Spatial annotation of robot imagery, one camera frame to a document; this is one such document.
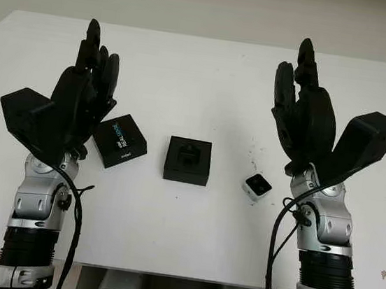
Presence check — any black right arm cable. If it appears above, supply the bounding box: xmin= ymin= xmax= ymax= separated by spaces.
xmin=262 ymin=175 xmax=320 ymax=289

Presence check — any small silver depth camera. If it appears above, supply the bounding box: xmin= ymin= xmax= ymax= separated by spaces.
xmin=242 ymin=171 xmax=274 ymax=200

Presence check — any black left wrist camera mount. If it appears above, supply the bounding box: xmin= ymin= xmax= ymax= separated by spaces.
xmin=0 ymin=84 xmax=79 ymax=162

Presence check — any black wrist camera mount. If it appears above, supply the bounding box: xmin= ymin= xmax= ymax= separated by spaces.
xmin=324 ymin=107 xmax=386 ymax=194
xmin=0 ymin=84 xmax=79 ymax=162

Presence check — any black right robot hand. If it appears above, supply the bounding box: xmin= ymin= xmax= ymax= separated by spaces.
xmin=263 ymin=34 xmax=349 ymax=180

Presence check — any black Intel RealSense box lid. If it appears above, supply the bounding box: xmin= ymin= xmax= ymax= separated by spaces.
xmin=90 ymin=110 xmax=152 ymax=174

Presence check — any black camera box base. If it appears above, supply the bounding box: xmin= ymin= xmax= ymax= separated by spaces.
xmin=162 ymin=134 xmax=214 ymax=188

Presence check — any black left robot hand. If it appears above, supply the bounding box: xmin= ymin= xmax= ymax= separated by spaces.
xmin=43 ymin=14 xmax=128 ymax=158

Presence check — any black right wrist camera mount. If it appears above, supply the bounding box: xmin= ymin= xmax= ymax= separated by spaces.
xmin=324 ymin=107 xmax=386 ymax=194

